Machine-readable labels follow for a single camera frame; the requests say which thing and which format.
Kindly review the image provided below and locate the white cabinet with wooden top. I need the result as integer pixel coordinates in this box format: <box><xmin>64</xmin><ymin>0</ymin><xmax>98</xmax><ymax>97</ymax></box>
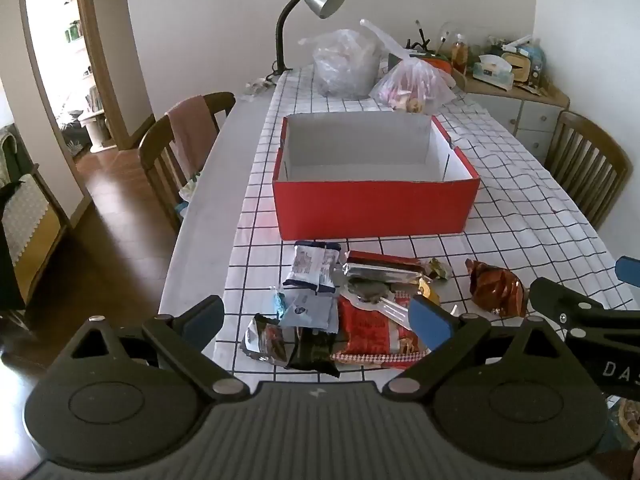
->
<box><xmin>462</xmin><ymin>71</ymin><xmax>571</xmax><ymax>167</ymax></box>

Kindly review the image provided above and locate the large red snack packet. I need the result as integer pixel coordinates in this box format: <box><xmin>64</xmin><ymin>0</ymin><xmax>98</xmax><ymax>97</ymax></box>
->
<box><xmin>330</xmin><ymin>294</ymin><xmax>432</xmax><ymax>370</ymax></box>

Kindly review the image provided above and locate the tissue box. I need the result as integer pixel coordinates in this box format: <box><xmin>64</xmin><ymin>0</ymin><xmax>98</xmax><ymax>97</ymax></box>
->
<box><xmin>472</xmin><ymin>54</ymin><xmax>516</xmax><ymax>92</ymax></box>

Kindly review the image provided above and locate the pink towel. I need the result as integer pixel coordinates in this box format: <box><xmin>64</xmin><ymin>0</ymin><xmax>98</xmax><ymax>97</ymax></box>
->
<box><xmin>166</xmin><ymin>95</ymin><xmax>221</xmax><ymax>174</ymax></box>

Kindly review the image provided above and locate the large clear plastic bag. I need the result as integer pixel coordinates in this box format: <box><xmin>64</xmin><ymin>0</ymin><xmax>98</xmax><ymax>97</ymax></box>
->
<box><xmin>298</xmin><ymin>18</ymin><xmax>417</xmax><ymax>100</ymax></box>

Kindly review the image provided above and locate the red cardboard box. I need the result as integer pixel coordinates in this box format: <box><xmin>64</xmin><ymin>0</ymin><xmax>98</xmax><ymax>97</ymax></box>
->
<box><xmin>272</xmin><ymin>113</ymin><xmax>481</xmax><ymax>242</ymax></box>

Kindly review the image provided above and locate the brown foil snack packet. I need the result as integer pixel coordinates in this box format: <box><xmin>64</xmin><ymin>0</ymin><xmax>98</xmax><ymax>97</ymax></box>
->
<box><xmin>464</xmin><ymin>258</ymin><xmax>530</xmax><ymax>317</ymax></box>

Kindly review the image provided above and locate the small silver brown packet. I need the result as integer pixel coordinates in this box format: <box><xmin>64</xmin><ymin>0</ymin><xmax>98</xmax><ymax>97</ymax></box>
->
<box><xmin>240</xmin><ymin>312</ymin><xmax>290</xmax><ymax>364</ymax></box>

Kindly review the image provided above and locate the light blue snack packet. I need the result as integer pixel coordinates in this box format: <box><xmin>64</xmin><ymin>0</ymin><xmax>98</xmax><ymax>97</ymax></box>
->
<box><xmin>272</xmin><ymin>291</ymin><xmax>341</xmax><ymax>334</ymax></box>

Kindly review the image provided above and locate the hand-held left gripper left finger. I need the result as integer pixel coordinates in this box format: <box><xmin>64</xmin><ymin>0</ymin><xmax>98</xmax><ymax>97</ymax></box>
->
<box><xmin>50</xmin><ymin>294</ymin><xmax>252</xmax><ymax>403</ymax></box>

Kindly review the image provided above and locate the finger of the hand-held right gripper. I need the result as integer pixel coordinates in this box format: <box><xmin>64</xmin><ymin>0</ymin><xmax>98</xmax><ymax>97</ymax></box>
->
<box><xmin>528</xmin><ymin>276</ymin><xmax>609</xmax><ymax>342</ymax></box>
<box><xmin>616</xmin><ymin>255</ymin><xmax>640</xmax><ymax>282</ymax></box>

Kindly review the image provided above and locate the black snack packet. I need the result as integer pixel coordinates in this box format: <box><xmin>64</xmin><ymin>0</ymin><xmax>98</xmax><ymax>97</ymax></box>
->
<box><xmin>286</xmin><ymin>327</ymin><xmax>341</xmax><ymax>379</ymax></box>

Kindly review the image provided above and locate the white round stand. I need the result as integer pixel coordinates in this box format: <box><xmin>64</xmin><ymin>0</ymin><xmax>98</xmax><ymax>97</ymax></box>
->
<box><xmin>77</xmin><ymin>109</ymin><xmax>109</xmax><ymax>154</ymax></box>

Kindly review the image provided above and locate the small green gold candy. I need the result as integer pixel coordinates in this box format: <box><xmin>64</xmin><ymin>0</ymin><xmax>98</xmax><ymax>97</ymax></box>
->
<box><xmin>423</xmin><ymin>257</ymin><xmax>454</xmax><ymax>281</ymax></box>

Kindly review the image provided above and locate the wooden chair with towel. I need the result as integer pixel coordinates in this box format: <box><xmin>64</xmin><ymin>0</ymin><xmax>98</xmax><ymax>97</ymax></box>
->
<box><xmin>166</xmin><ymin>91</ymin><xmax>237</xmax><ymax>173</ymax></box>

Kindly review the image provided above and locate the orange container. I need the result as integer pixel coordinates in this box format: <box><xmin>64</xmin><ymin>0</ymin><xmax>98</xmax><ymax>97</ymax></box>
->
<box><xmin>419</xmin><ymin>55</ymin><xmax>454</xmax><ymax>76</ymax></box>

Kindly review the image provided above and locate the long silver red packet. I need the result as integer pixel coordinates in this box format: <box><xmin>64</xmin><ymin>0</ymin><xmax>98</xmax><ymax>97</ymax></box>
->
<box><xmin>343</xmin><ymin>251</ymin><xmax>434</xmax><ymax>286</ymax></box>

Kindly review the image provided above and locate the amber glass jar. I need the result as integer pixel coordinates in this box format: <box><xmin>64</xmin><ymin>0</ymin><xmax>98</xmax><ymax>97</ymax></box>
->
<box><xmin>451</xmin><ymin>33</ymin><xmax>471</xmax><ymax>76</ymax></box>

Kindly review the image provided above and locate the yellow snack packet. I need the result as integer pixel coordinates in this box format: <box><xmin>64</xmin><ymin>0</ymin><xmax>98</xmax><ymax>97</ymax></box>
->
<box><xmin>416</xmin><ymin>280</ymin><xmax>442</xmax><ymax>307</ymax></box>

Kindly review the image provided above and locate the blue printed bag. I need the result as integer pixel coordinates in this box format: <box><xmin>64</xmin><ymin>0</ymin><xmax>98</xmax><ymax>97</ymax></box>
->
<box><xmin>520</xmin><ymin>39</ymin><xmax>549</xmax><ymax>87</ymax></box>

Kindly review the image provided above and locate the plastic bag of pink snacks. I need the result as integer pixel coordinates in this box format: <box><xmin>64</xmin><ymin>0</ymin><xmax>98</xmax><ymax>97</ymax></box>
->
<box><xmin>368</xmin><ymin>57</ymin><xmax>457</xmax><ymax>116</ymax></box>

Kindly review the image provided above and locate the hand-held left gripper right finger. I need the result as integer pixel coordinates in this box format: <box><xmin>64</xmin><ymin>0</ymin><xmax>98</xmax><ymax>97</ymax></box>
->
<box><xmin>381</xmin><ymin>295</ymin><xmax>592</xmax><ymax>404</ymax></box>

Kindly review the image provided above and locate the white blue snack packet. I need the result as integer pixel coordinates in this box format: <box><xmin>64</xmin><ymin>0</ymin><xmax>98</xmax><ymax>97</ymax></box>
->
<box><xmin>282</xmin><ymin>241</ymin><xmax>343</xmax><ymax>295</ymax></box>

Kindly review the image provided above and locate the white yellow quilted cloth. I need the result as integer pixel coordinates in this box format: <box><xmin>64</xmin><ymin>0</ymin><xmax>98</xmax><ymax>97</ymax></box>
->
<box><xmin>0</xmin><ymin>174</ymin><xmax>52</xmax><ymax>267</ymax></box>

